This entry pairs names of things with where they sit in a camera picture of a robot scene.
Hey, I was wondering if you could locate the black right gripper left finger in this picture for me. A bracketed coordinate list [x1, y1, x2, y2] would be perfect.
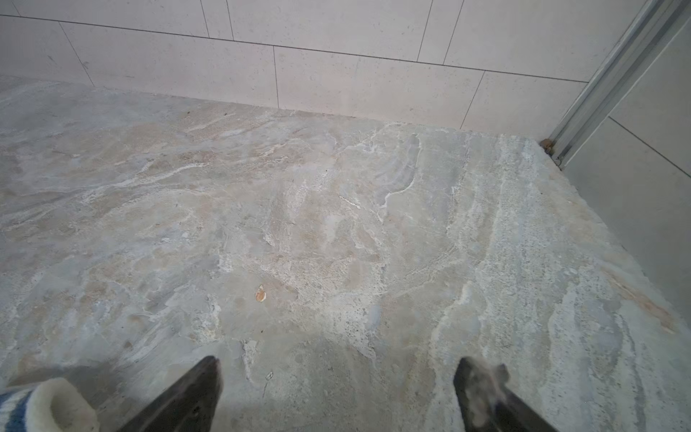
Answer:
[119, 356, 223, 432]

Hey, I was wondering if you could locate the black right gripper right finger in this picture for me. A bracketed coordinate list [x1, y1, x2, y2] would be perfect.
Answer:
[453, 356, 556, 432]

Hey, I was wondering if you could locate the blue white striped knit sweater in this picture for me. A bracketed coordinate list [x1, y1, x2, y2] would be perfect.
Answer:
[1, 378, 100, 432]

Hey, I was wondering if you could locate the right aluminium corner post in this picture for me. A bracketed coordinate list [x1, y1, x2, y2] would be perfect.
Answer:
[540, 0, 690, 168]

